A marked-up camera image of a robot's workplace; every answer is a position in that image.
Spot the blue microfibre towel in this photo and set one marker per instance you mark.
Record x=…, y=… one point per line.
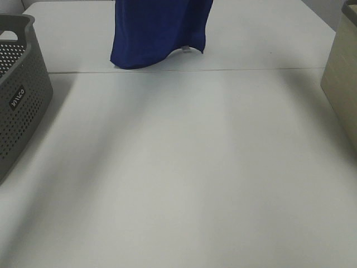
x=146, y=32

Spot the grey perforated plastic basket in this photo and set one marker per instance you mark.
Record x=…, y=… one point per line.
x=26, y=90

